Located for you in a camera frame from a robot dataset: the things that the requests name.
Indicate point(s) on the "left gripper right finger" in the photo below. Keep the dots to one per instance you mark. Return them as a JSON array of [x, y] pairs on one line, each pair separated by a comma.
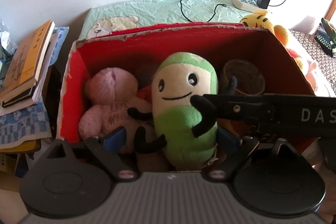
[[237, 151]]

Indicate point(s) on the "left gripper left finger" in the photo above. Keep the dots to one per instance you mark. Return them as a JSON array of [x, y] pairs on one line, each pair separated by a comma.
[[105, 150]]

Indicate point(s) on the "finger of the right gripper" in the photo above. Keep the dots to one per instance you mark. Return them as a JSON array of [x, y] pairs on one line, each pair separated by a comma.
[[238, 108]]

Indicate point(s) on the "green bean plush toy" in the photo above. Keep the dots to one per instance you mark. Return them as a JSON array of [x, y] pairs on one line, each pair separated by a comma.
[[184, 121]]

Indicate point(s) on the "yellow tiger plush toy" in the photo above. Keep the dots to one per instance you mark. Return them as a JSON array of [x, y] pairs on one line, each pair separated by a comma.
[[260, 19]]

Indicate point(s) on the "brown woven cup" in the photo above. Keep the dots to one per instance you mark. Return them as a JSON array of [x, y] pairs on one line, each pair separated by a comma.
[[250, 81]]

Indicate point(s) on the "pink teddy bear plush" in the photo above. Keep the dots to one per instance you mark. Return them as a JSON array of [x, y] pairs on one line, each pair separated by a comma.
[[112, 91]]

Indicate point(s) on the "patterned tablecloth table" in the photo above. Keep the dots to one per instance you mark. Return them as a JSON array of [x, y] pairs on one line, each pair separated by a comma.
[[306, 46]]

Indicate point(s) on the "blue checkered cloth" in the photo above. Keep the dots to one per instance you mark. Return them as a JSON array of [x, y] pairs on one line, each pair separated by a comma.
[[31, 123]]

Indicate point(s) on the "folded green clothes pile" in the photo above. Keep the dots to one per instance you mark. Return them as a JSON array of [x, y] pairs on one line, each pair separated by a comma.
[[325, 37]]

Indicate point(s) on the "red cardboard box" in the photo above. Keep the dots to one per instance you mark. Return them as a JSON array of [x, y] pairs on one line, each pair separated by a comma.
[[141, 51]]

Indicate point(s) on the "black notebook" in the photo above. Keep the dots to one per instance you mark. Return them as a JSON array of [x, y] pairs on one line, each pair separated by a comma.
[[27, 94]]

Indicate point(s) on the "white power strip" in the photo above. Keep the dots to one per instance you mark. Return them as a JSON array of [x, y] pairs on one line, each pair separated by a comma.
[[246, 5]]

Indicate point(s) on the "yellow cover book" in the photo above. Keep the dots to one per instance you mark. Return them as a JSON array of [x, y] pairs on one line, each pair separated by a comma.
[[26, 65]]

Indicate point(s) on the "black charger adapter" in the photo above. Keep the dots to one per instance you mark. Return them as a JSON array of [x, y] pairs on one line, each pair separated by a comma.
[[263, 4]]

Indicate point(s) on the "green cartoon bed sheet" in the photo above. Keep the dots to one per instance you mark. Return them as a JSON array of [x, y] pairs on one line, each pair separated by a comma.
[[104, 20]]

